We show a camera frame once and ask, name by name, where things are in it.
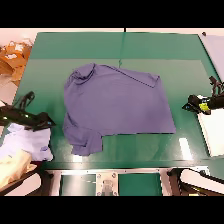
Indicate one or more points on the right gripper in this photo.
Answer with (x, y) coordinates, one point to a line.
(198, 104)

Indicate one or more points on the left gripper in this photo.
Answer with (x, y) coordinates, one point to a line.
(43, 121)

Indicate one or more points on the purple T-shirt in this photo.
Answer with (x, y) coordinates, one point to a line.
(116, 103)

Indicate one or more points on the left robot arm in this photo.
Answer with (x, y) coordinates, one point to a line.
(13, 115)

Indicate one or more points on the lavender garment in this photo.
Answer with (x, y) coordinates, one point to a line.
(28, 141)

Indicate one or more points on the cream garment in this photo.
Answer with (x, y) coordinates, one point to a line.
(13, 165)

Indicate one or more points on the brown paper bag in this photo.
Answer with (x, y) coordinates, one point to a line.
(13, 56)

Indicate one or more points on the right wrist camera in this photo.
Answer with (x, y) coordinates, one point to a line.
(216, 85)

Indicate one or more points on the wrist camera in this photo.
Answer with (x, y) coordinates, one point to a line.
(27, 99)
(216, 85)

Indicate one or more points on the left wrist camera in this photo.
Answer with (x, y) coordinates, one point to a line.
(27, 99)

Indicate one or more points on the silver frame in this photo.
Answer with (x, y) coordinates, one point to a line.
(106, 183)

